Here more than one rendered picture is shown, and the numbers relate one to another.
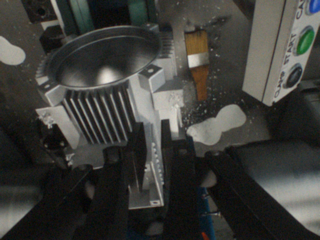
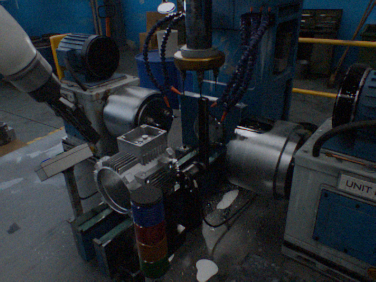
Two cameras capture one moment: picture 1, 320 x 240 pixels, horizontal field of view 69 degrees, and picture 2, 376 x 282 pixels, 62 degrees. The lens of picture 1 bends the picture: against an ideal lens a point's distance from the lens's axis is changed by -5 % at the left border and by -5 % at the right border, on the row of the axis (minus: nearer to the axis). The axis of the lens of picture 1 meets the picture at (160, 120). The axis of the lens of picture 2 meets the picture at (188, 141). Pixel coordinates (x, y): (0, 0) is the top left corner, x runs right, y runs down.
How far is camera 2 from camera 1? 83 cm
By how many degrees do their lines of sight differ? 38
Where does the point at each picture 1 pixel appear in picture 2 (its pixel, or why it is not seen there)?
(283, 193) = (121, 112)
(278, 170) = (119, 123)
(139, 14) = (106, 211)
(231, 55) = not seen: hidden behind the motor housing
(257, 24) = (65, 166)
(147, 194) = (149, 131)
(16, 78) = (224, 256)
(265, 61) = (74, 155)
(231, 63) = not seen: hidden behind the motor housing
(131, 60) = (126, 197)
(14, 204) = (241, 159)
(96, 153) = (133, 150)
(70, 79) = not seen: hidden behind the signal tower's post
